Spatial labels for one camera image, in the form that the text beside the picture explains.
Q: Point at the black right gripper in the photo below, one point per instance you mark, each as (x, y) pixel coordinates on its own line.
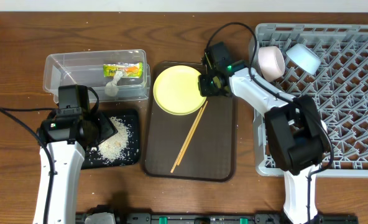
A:
(207, 63)

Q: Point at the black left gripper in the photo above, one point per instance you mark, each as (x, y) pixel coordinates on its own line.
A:
(107, 127)

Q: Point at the wooden chopstick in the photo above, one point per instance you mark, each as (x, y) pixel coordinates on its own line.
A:
(190, 134)
(174, 165)

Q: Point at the pile of rice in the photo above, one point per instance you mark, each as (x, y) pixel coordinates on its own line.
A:
(113, 148)

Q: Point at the yellow plate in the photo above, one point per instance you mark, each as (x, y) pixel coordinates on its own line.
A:
(176, 90)

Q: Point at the white tissue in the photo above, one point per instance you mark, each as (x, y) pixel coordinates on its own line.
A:
(111, 88)

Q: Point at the pink white bowl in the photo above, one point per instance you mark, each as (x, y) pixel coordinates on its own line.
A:
(271, 63)

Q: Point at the green snack wrapper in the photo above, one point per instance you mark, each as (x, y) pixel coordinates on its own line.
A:
(131, 70)

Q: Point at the blue bowl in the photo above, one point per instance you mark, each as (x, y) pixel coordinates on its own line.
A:
(305, 58)

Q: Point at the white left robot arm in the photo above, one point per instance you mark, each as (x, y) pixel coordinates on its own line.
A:
(63, 144)

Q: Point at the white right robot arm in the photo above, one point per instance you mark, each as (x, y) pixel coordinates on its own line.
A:
(295, 132)

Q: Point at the black waste tray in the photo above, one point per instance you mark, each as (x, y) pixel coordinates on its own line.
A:
(132, 152)

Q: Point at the clear plastic waste bin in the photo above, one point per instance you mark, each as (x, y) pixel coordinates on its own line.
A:
(86, 68)

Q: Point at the grey dishwasher rack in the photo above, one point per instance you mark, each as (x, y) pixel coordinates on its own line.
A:
(339, 87)

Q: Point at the brown serving tray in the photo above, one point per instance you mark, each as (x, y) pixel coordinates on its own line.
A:
(211, 154)

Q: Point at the black rail with green clips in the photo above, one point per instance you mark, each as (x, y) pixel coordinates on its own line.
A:
(105, 214)

